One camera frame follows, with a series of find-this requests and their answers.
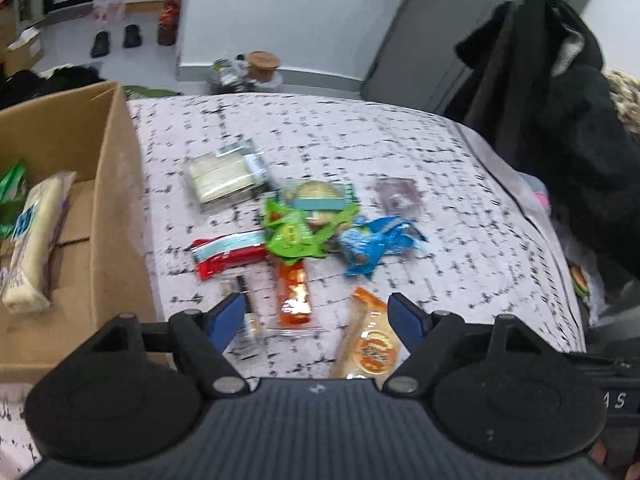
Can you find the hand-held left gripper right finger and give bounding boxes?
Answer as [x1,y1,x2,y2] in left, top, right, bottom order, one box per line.
[381,292,566,397]

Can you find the clear purple snack packet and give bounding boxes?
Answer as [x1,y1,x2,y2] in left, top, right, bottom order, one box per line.
[372,176,426,223]

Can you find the white cracker packet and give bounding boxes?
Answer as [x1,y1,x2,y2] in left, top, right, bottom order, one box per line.
[2,171,77,315]

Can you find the yellow round cookie packet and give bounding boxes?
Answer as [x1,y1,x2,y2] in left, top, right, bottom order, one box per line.
[330,286,408,381]

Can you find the red snack packet teal stripe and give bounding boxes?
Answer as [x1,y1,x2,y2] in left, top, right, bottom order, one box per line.
[190,230,268,281]

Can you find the crumpled green snack packet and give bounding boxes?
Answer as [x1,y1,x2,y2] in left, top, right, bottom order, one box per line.
[262,199,361,261]

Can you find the black coat on door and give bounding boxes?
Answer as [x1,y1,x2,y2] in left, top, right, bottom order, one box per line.
[442,0,640,281]

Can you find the burger toy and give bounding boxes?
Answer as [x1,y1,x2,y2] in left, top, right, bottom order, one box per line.
[570,265,592,302]

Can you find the red drink bottle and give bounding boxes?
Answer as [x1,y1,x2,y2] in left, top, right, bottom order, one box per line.
[157,0,183,47]

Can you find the green floor mat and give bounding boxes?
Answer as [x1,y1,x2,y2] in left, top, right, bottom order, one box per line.
[124,85,181,99]

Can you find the small green snack packet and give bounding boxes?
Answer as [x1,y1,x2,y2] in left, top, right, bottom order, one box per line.
[0,160,28,241]

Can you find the clear packet beige crackers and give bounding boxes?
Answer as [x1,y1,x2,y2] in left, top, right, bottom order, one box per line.
[184,137,271,216]

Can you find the beige fluffy cloth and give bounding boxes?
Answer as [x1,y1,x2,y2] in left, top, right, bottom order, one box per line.
[602,69,640,133]

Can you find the round cookie packet teal label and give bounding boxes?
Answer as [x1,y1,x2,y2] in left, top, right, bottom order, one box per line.
[280,180,358,233]

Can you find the grey door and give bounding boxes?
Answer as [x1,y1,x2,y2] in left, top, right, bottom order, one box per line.
[360,0,611,116]

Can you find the brown cardboard box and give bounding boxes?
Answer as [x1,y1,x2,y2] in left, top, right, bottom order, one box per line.
[0,81,173,386]

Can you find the small clear snack bar packet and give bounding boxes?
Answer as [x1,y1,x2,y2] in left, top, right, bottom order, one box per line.
[220,275,266,356]

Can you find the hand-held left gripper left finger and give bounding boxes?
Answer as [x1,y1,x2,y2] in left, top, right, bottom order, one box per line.
[80,291,251,399]

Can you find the small cardboard box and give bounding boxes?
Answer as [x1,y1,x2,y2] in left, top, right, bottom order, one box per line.
[0,25,45,78]

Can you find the blue snack packet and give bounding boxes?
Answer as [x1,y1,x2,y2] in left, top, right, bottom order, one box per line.
[337,215,428,278]

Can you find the pink plastic bag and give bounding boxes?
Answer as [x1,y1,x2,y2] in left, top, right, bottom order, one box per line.
[92,0,126,22]

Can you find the orange snack packet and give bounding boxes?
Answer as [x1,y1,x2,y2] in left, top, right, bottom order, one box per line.
[267,257,323,333]

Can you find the black clothes pile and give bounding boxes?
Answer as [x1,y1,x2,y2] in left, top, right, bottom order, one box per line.
[0,65,108,100]

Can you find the grey bag of items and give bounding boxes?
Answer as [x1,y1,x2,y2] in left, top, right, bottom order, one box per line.
[210,55,251,92]

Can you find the jar with wooden lid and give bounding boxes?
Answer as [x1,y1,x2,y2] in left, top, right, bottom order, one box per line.
[245,51,283,91]

